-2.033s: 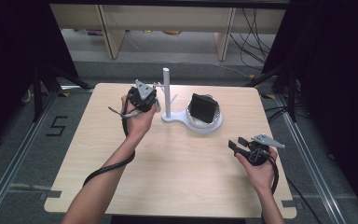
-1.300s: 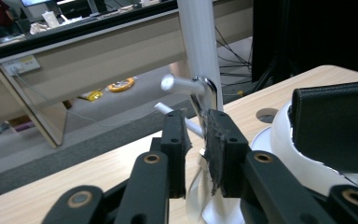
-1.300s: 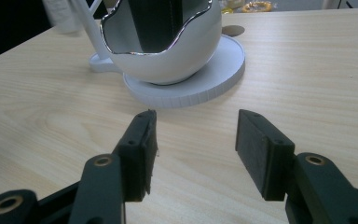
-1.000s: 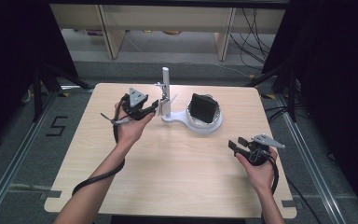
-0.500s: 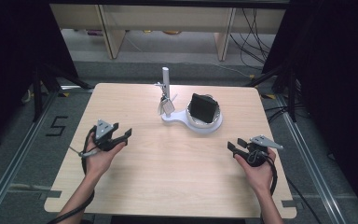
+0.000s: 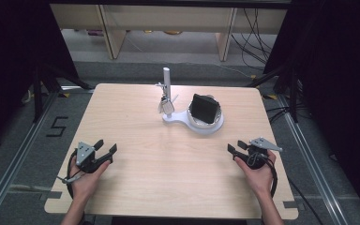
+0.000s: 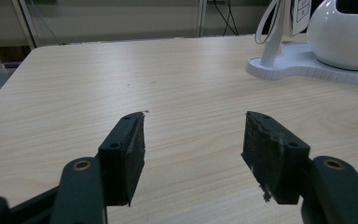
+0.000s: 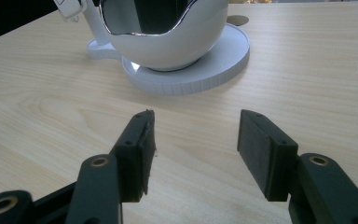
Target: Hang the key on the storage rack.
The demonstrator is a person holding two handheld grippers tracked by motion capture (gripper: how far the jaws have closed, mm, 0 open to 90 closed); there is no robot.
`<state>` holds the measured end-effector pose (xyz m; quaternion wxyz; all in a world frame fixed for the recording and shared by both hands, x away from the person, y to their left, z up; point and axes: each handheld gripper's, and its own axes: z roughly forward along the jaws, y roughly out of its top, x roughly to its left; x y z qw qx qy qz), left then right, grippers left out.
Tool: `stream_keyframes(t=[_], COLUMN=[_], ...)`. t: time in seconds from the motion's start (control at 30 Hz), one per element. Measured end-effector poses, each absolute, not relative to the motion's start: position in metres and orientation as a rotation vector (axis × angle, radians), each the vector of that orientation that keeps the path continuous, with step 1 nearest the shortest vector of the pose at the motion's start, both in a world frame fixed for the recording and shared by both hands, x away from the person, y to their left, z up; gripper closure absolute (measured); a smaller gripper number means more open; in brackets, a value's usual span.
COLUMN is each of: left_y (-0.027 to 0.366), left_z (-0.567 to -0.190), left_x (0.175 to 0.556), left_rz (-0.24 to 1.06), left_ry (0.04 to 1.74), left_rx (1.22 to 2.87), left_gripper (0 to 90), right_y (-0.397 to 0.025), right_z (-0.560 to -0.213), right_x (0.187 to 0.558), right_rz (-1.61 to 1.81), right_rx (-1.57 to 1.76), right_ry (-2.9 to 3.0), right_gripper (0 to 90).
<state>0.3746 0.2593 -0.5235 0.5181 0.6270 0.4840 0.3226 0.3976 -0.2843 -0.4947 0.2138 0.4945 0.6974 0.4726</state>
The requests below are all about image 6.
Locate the dark curtain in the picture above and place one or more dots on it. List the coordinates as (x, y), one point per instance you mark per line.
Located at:
(15, 62)
(337, 78)

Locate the person's left hand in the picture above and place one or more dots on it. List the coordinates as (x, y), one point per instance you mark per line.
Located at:
(86, 184)

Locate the white hook stand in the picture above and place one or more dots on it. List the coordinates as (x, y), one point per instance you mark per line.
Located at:
(167, 84)

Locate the silver bowl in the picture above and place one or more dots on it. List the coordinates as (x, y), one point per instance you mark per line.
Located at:
(197, 124)

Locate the black wallet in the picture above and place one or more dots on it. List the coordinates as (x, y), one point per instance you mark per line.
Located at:
(204, 108)

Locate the person's right hand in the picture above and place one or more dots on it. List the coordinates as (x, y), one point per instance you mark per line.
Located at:
(258, 179)

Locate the black metal stand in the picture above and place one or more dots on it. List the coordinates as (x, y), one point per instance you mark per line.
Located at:
(37, 93)
(293, 93)

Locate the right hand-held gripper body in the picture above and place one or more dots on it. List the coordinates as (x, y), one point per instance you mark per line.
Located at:
(259, 154)

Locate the beige desk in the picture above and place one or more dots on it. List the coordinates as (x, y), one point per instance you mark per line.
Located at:
(168, 18)

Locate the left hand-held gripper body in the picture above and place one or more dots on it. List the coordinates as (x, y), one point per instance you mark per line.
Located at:
(86, 156)

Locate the aluminium floor rail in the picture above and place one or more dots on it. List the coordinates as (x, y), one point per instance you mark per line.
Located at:
(312, 168)
(12, 156)

